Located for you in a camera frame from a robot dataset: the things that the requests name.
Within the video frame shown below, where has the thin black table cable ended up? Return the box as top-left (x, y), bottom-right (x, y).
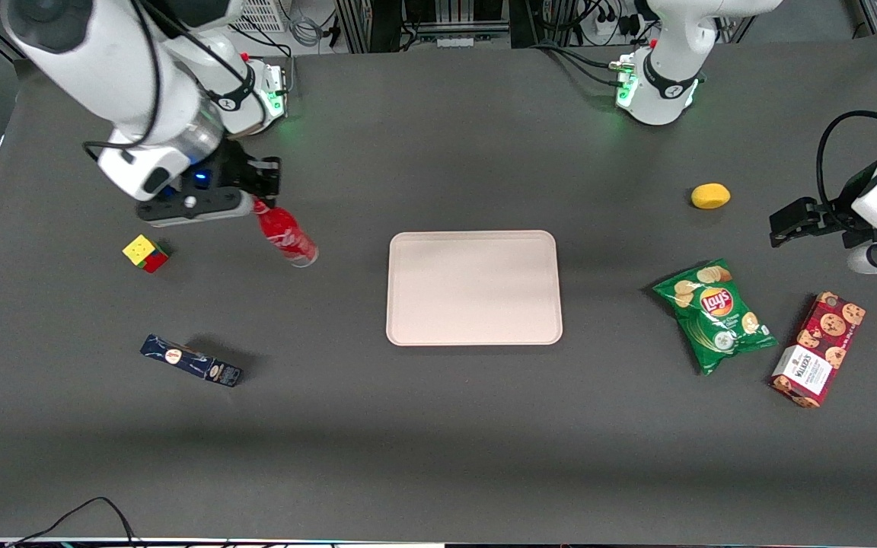
top-left (8, 497), bottom-right (139, 547)

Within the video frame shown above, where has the dark blue snack box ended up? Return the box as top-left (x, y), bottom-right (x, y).
top-left (140, 334), bottom-right (244, 387)

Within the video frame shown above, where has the black base cable bundle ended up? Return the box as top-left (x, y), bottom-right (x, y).
top-left (528, 38), bottom-right (626, 88)

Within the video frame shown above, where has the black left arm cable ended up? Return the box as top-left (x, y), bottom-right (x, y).
top-left (816, 52), bottom-right (877, 210)

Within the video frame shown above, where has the multicoloured puzzle cube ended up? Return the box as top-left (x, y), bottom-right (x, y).
top-left (122, 234), bottom-right (171, 273)

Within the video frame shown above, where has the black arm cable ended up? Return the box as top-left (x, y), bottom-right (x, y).
top-left (816, 52), bottom-right (877, 210)
top-left (82, 0), bottom-right (272, 164)

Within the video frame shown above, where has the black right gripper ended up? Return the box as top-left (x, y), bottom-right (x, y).
top-left (168, 141), bottom-right (282, 205)

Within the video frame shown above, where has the red Walkers cookie box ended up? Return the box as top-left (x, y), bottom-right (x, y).
top-left (770, 292), bottom-right (866, 409)

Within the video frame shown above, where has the white power strip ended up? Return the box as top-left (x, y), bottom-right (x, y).
top-left (593, 8), bottom-right (641, 40)

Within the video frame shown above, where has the pale pink plastic tray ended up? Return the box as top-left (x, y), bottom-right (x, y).
top-left (386, 230), bottom-right (563, 346)

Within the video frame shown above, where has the grey coiled cable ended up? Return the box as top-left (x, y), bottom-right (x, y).
top-left (289, 11), bottom-right (327, 48)

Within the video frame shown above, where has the red coke bottle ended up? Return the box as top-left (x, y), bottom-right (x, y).
top-left (253, 196), bottom-right (319, 269)

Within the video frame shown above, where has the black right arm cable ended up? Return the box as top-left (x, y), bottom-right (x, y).
top-left (82, 0), bottom-right (272, 164)

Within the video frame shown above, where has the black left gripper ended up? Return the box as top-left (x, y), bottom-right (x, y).
top-left (770, 160), bottom-right (877, 249)

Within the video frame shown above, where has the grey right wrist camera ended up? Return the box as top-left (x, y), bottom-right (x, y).
top-left (136, 189), bottom-right (254, 229)

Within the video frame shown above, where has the green Lay's chips bag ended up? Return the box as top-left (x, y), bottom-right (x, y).
top-left (652, 258), bottom-right (778, 377)

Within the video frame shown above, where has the yellow lemon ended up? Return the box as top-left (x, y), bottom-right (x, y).
top-left (690, 183), bottom-right (732, 210)

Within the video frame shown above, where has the black equipment rack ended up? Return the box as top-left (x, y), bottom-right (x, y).
top-left (334, 0), bottom-right (588, 54)

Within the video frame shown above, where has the white perforated metal box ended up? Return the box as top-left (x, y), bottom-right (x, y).
top-left (244, 0), bottom-right (289, 33)

